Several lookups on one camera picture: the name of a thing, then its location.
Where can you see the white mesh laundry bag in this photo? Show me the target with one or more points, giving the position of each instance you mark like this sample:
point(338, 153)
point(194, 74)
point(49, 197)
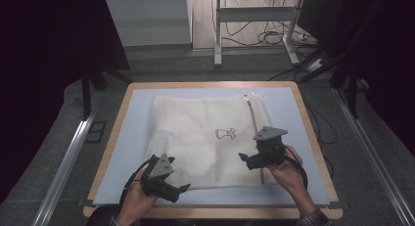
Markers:
point(192, 138)

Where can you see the black curtain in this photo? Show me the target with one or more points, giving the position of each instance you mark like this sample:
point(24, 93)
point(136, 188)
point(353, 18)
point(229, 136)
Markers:
point(45, 72)
point(385, 56)

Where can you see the white power strip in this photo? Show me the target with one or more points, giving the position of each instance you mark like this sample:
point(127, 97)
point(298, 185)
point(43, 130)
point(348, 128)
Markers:
point(315, 64)

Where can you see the light blue table mat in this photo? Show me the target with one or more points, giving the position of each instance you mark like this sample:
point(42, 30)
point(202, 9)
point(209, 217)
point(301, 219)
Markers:
point(137, 121)

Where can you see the wooden table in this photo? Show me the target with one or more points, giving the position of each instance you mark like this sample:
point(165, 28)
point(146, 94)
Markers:
point(111, 134)

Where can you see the white cabinet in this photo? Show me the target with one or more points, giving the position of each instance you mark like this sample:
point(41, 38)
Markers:
point(150, 20)

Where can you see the black metal stand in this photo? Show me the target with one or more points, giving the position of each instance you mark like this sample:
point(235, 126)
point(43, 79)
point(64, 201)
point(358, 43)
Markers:
point(352, 89)
point(86, 89)

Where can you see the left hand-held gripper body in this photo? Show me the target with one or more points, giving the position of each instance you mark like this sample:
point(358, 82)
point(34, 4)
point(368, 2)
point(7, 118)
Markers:
point(160, 178)

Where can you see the aluminium floor rail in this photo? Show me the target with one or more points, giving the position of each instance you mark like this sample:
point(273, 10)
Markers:
point(372, 151)
point(65, 167)

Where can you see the black rectangular floor frame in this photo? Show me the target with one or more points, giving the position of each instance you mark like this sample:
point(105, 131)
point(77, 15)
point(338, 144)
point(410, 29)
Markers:
point(96, 131)

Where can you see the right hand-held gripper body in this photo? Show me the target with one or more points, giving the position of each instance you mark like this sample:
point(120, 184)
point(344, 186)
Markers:
point(269, 151)

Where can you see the person's left hand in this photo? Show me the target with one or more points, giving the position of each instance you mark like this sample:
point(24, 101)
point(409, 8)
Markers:
point(138, 200)

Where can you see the white metal stand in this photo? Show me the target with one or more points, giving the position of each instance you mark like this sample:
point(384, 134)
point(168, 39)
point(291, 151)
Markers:
point(254, 14)

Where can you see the person's right hand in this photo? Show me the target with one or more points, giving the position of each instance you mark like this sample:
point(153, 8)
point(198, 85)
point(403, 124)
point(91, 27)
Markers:
point(288, 175)

